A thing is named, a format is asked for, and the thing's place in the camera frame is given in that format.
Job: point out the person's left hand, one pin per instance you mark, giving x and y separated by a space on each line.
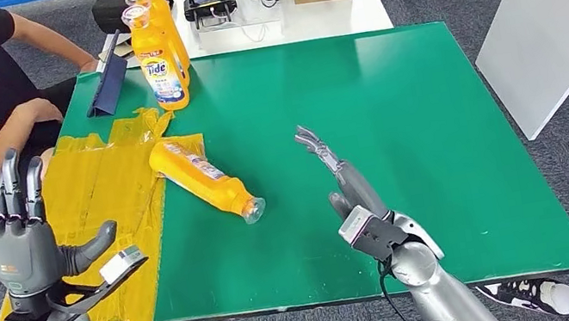
88 66

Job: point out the person's right hand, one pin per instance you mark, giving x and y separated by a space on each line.
42 110

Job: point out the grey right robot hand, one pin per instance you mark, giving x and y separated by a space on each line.
348 177

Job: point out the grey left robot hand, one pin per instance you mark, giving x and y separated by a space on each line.
22 249

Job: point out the orange detergent bottle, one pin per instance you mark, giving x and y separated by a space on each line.
172 13
159 70
204 178
176 38

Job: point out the person's left forearm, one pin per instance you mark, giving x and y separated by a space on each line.
54 44

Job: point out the blue tablet case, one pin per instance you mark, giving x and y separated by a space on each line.
106 89

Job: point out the black carrying case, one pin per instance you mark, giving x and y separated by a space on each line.
111 6

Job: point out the yellow taped sheet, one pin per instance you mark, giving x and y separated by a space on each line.
92 185

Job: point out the black handheld controller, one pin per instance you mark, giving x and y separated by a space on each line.
210 5

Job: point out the black and white shoe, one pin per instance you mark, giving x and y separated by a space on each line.
518 296

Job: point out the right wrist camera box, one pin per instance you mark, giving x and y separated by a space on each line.
369 234

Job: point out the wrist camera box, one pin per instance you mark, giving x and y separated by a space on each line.
369 234
120 265

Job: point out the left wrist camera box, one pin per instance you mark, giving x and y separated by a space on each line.
120 265

